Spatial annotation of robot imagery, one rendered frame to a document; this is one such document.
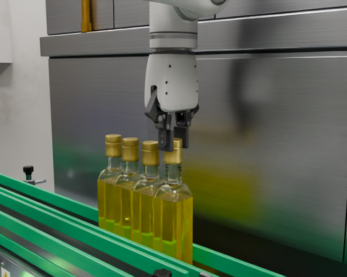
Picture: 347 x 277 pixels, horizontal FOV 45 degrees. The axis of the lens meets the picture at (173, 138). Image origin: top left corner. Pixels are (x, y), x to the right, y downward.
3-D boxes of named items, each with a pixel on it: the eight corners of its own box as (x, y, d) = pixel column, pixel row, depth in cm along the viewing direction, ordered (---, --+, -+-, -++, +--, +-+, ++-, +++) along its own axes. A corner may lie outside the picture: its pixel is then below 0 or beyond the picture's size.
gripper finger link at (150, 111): (164, 74, 74) (175, 100, 77) (137, 99, 70) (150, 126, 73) (169, 74, 74) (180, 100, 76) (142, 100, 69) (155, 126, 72)
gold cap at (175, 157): (186, 162, 78) (186, 138, 77) (173, 165, 75) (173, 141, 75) (172, 159, 80) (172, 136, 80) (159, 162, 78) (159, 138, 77)
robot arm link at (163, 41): (173, 37, 80) (173, 53, 81) (139, 34, 74) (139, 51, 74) (208, 34, 75) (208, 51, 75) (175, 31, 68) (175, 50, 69)
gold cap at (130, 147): (143, 159, 86) (143, 138, 85) (129, 162, 83) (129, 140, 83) (131, 157, 88) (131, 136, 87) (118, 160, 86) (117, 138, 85)
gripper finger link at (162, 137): (160, 112, 76) (160, 149, 77) (147, 114, 74) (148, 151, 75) (173, 114, 74) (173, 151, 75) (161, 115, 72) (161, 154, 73)
